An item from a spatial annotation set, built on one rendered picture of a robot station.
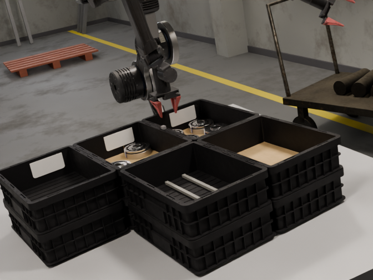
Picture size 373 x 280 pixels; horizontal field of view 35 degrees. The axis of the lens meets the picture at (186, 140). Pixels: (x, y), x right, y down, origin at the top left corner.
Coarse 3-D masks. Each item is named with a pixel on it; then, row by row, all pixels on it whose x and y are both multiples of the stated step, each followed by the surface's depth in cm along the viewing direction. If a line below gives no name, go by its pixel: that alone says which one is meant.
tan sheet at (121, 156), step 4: (152, 152) 229; (156, 152) 228; (116, 156) 232; (120, 156) 231; (124, 156) 230; (148, 156) 226; (108, 160) 229; (112, 160) 228; (116, 160) 228; (120, 160) 227; (124, 160) 226; (128, 160) 225; (132, 160) 225; (136, 160) 224
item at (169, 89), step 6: (156, 84) 227; (162, 84) 226; (168, 84) 228; (156, 90) 229; (162, 90) 227; (168, 90) 228; (174, 90) 229; (150, 96) 230; (156, 96) 226; (162, 96) 228
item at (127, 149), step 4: (132, 144) 232; (144, 144) 229; (148, 144) 228; (124, 148) 229; (128, 148) 228; (140, 148) 226; (144, 148) 225; (128, 152) 225; (132, 152) 224; (136, 152) 224
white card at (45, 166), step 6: (54, 156) 219; (60, 156) 220; (36, 162) 215; (42, 162) 217; (48, 162) 218; (54, 162) 219; (60, 162) 220; (36, 168) 216; (42, 168) 217; (48, 168) 218; (54, 168) 220; (60, 168) 221; (36, 174) 216; (42, 174) 218
